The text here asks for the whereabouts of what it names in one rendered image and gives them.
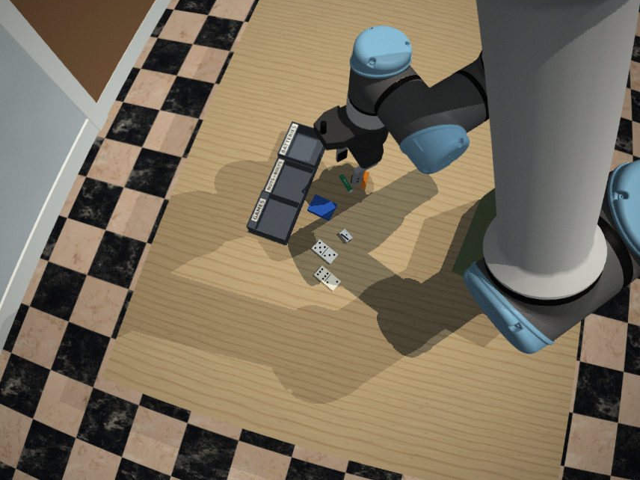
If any orange battery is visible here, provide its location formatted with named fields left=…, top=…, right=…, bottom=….
left=360, top=170, right=369, bottom=190

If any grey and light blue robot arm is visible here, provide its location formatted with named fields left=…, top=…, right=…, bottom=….
left=348, top=0, right=640, bottom=354

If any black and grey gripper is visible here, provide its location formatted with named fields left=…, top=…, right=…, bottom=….
left=313, top=93, right=389, bottom=185

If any green battery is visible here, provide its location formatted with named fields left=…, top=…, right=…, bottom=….
left=339, top=174, right=354, bottom=193

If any dark grey three-compartment bin rack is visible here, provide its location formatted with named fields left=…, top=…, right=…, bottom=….
left=246, top=121, right=325, bottom=245

